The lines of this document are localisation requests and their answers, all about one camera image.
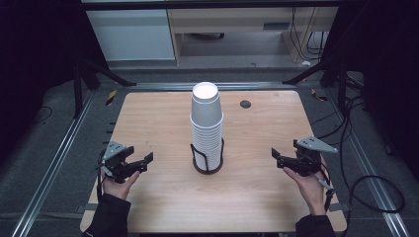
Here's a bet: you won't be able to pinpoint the grey table bracket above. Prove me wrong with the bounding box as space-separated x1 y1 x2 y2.
77 202 100 214
329 202 352 212

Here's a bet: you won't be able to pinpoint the black wire cup holder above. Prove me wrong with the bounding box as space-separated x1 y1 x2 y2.
190 137 226 176

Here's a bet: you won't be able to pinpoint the stack of white paper cups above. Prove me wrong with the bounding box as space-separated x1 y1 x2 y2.
189 81 225 172

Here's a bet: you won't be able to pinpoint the yellow black striped tape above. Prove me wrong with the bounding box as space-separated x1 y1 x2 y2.
105 89 118 107
310 88 329 103

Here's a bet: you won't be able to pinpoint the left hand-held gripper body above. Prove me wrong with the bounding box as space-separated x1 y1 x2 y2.
98 140 136 185

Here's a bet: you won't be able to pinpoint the left hand-held gripper cable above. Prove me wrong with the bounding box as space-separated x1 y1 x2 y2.
96 154 107 202

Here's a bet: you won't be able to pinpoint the right hand-held gripper cable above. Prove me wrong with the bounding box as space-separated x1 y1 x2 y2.
315 163 335 212

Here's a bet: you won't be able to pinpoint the thin black floor cable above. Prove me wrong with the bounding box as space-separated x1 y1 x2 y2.
31 106 53 125

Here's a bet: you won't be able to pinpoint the person's left hand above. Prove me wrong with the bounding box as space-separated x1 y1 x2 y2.
100 166 141 201

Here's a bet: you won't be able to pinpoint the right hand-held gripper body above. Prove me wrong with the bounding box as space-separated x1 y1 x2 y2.
293 135 339 178

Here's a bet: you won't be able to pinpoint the hand-held gripper cable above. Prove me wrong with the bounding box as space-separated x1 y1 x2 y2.
315 163 335 212
96 154 107 202

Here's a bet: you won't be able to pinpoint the long black floor cable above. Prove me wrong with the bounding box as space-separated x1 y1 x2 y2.
310 95 406 237

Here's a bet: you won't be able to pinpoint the aluminium floor rail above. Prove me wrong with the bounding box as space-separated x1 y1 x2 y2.
11 90 95 237
324 88 412 237

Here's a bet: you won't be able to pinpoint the person's right hand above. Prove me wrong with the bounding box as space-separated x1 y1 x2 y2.
282 157 331 217

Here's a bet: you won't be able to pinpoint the white cabinet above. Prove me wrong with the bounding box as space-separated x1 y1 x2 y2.
86 9 176 62

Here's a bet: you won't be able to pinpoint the black metal stand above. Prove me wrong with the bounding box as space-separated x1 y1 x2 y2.
282 58 350 117
72 58 137 119

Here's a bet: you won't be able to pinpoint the black cables under desk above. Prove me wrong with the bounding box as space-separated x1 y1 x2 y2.
290 7 330 62

